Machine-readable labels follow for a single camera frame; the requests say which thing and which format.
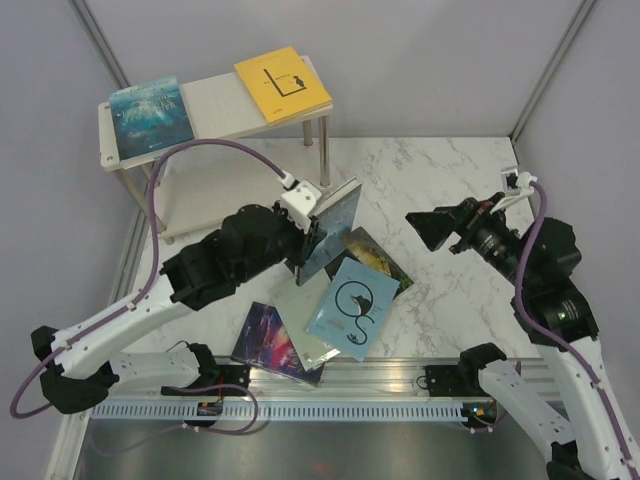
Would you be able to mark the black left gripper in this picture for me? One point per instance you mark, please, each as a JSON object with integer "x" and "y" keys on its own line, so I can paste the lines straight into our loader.
{"x": 304, "y": 240}

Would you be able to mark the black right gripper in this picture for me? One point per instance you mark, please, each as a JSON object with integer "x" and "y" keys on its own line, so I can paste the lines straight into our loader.
{"x": 467, "y": 216}

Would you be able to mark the dark blue Wuthering Heights book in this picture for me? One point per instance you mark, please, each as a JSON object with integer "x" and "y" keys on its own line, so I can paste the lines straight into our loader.
{"x": 336, "y": 214}

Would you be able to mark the light blue Hemingway book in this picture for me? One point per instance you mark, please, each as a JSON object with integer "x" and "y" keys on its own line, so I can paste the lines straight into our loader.
{"x": 354, "y": 308}

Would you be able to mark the yellow book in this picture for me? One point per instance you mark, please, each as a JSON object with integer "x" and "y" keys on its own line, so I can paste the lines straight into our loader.
{"x": 282, "y": 85}

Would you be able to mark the teal ocean cover book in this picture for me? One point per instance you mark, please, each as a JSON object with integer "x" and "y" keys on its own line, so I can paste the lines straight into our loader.
{"x": 149, "y": 117}

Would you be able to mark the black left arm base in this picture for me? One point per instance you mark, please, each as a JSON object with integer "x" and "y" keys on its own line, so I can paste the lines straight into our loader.
{"x": 222, "y": 381}

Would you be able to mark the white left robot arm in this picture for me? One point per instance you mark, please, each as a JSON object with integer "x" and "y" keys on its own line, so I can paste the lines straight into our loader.
{"x": 85, "y": 364}

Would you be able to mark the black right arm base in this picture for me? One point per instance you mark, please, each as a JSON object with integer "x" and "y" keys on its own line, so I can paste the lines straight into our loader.
{"x": 445, "y": 381}

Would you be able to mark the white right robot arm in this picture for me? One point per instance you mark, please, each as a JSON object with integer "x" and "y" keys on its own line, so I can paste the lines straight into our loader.
{"x": 591, "y": 440}

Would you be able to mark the pale green file folder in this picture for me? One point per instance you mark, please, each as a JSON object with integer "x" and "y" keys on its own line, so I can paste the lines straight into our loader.
{"x": 296, "y": 306}

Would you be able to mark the black folder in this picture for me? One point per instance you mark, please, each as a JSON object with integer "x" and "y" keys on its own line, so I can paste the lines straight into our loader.
{"x": 332, "y": 268}

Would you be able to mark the green forest Alice book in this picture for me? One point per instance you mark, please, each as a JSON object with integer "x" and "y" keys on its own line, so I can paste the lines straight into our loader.
{"x": 361, "y": 246}

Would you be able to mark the purple nebula cover book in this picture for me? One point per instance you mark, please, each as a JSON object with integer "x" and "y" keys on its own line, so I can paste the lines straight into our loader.
{"x": 263, "y": 343}

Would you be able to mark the white two-tier shelf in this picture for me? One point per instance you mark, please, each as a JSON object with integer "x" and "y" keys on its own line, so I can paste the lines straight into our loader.
{"x": 199, "y": 187}

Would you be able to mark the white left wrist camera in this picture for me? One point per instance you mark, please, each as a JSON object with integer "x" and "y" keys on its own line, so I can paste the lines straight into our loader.
{"x": 299, "y": 198}

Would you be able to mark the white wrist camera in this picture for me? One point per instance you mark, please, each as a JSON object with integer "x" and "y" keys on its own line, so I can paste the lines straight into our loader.
{"x": 516, "y": 187}
{"x": 299, "y": 198}

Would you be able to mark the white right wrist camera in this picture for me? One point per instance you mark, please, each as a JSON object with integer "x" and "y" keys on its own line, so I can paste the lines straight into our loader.
{"x": 516, "y": 187}

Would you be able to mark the aluminium rail frame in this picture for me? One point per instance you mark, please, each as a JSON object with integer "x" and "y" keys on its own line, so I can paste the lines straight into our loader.
{"x": 191, "y": 370}

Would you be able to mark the white slotted cable duct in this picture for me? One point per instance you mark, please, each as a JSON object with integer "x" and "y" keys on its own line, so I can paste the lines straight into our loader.
{"x": 244, "y": 410}

